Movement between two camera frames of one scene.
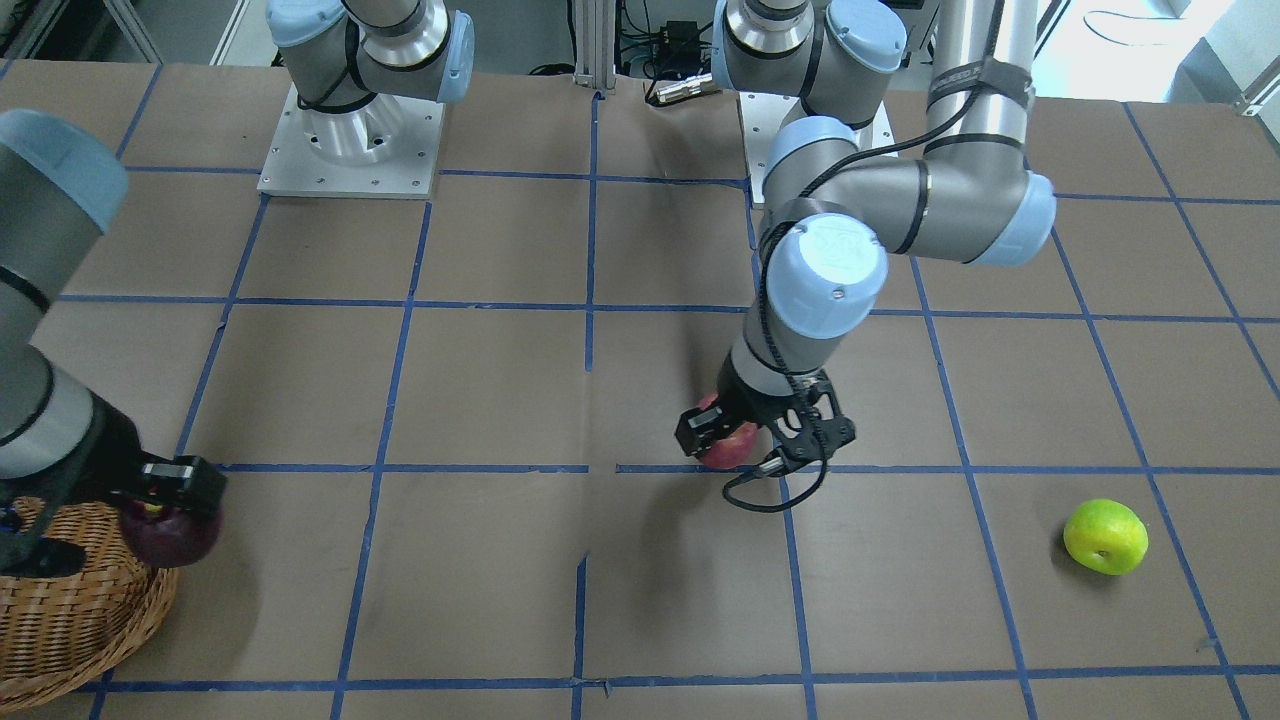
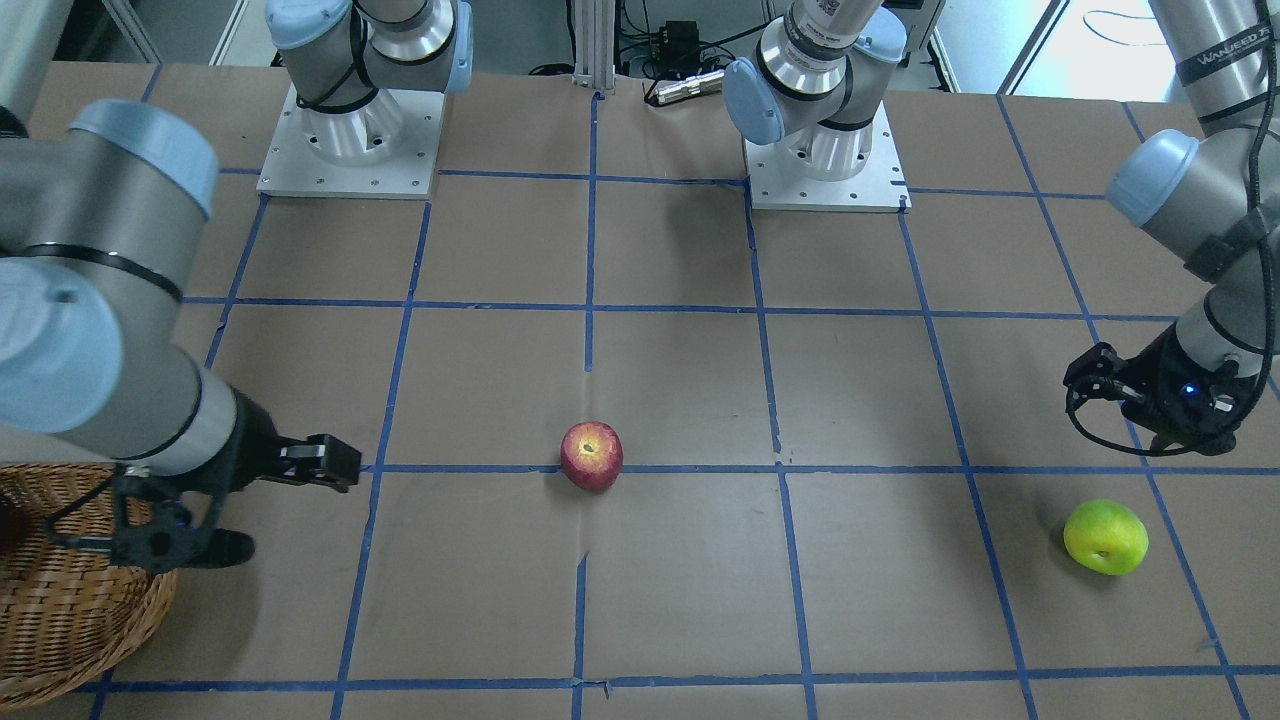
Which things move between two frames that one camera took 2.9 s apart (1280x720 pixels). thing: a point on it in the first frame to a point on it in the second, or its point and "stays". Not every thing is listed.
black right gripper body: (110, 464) to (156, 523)
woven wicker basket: (60, 632) stays
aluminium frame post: (595, 22) stays
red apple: (737, 447) to (591, 455)
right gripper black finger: (187, 480) to (320, 460)
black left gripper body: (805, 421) to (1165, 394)
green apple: (1106, 537) stays
